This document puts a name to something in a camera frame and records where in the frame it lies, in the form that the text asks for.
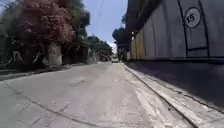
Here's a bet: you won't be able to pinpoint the yellow fence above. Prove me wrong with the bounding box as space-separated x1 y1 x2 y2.
129 29 146 60

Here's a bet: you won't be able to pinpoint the concrete pavement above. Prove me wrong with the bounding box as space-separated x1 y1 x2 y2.
123 60 224 128

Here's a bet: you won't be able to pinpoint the grey panelled wall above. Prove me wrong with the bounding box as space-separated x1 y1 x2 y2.
143 0 224 61

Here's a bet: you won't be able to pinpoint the grey concrete road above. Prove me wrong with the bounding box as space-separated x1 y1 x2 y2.
0 61 188 128

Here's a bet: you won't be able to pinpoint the wall with graffiti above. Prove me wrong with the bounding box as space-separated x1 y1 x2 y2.
0 41 64 70

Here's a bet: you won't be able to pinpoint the pink flowering tree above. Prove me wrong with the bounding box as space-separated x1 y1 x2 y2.
3 0 77 66

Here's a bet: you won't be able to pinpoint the row of trees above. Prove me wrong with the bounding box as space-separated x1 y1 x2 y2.
59 0 114 64

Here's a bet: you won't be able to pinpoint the distant vehicle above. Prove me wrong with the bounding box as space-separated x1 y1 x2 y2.
111 57 120 64

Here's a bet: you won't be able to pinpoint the overhead wires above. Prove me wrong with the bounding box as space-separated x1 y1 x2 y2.
94 0 125 26

